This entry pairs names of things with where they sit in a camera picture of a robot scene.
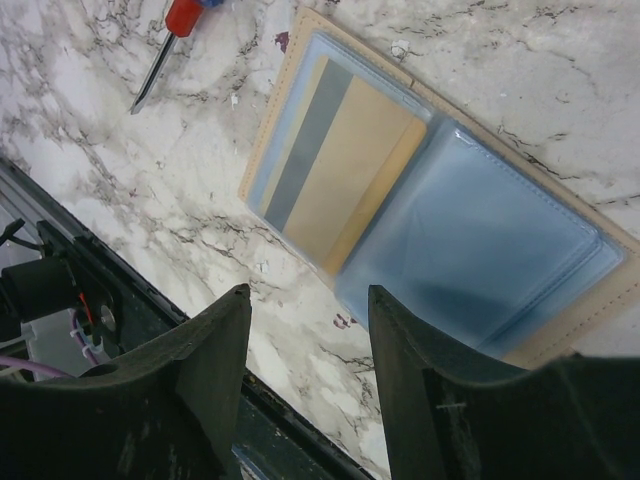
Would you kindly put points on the blue red screwdriver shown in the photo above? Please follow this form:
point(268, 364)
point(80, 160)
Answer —
point(180, 21)

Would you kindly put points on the gold credit card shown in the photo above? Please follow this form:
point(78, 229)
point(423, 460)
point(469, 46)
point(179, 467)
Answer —
point(345, 148)

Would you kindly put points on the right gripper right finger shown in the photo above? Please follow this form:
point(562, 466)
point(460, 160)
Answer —
point(450, 412)

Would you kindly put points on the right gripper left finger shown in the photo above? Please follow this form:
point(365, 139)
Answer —
point(165, 410)

